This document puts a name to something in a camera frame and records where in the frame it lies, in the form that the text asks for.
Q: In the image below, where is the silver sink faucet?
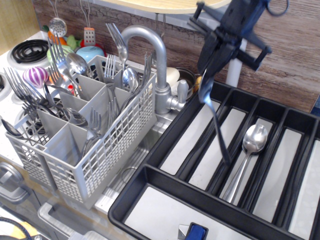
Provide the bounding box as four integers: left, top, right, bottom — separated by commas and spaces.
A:
121, 25, 189, 114

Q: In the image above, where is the steel spoon in tray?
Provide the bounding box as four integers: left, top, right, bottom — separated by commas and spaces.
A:
222, 123, 268, 203

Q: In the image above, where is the steel spoon in basket back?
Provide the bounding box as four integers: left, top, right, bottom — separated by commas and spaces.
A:
122, 67, 139, 94

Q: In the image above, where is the blue toy bowl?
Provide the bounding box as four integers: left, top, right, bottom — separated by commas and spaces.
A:
75, 46, 105, 63

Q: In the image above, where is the large steel fork left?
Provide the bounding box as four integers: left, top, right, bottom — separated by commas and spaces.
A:
48, 35, 84, 99

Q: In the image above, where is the small metal pot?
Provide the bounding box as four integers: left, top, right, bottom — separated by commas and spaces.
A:
176, 67, 200, 100

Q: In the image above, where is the grey plastic cutlery basket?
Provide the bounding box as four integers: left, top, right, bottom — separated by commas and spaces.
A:
7, 56, 157, 209

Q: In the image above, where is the steel fork front middle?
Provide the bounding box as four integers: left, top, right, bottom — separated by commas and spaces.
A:
80, 107, 102, 159

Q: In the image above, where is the black stove burner coil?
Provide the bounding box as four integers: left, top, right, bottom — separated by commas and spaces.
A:
11, 39, 49, 64

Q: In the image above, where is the blue and silver object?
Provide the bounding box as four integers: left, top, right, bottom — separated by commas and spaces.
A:
177, 222, 209, 240

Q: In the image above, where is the light wooden round shelf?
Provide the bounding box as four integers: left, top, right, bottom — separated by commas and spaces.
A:
99, 0, 232, 15

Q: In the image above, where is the steel spoon middle compartment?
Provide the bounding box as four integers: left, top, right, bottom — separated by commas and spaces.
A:
63, 107, 88, 127

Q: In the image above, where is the steel spoon front left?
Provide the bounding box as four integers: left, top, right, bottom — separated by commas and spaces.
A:
1, 119, 43, 146

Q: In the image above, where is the small hanging grater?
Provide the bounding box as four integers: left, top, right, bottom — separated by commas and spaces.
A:
79, 0, 96, 47

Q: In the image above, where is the purple striped toy egg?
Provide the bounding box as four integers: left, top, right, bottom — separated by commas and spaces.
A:
22, 66, 49, 89

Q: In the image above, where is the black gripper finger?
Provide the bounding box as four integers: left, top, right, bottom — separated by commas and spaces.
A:
206, 43, 237, 80
197, 32, 220, 75

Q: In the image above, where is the hanging silver strainer ladle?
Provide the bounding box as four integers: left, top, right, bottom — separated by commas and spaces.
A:
49, 0, 68, 38

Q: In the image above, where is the white metal post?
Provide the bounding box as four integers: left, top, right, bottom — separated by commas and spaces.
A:
225, 39, 248, 88

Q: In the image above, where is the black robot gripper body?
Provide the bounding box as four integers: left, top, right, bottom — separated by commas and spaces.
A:
187, 0, 291, 71

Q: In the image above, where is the steel spoon left back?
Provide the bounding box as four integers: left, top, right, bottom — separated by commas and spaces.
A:
65, 52, 88, 76

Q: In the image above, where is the black cutlery tray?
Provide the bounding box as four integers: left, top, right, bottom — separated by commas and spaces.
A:
107, 79, 320, 240

